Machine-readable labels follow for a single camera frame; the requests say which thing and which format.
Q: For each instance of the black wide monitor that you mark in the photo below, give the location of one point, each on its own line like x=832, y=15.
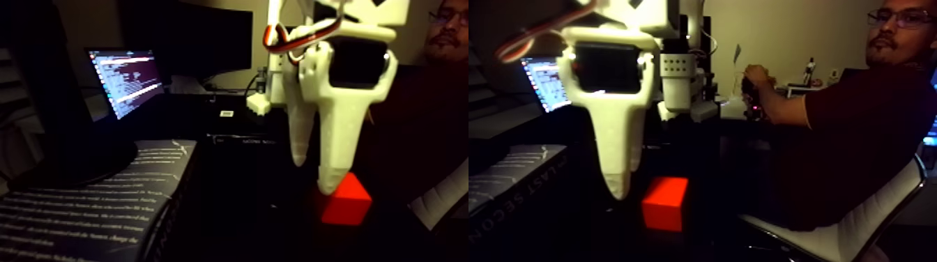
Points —
x=197, y=36

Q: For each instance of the open laptop with lit screen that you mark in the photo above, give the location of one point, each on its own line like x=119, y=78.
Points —
x=124, y=80

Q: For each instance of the grey flat box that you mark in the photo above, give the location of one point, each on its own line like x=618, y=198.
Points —
x=187, y=84

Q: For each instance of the red cube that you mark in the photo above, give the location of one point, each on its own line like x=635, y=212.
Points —
x=353, y=208

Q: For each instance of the small white tag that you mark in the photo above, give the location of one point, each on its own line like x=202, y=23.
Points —
x=227, y=113

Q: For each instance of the person's hand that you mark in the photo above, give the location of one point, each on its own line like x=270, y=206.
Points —
x=760, y=80

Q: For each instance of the dark leader arm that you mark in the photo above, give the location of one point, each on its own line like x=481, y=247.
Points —
x=754, y=108

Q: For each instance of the person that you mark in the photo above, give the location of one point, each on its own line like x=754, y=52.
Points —
x=439, y=110

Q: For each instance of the black case with mirrored lettering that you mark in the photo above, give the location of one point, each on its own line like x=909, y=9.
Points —
x=249, y=139

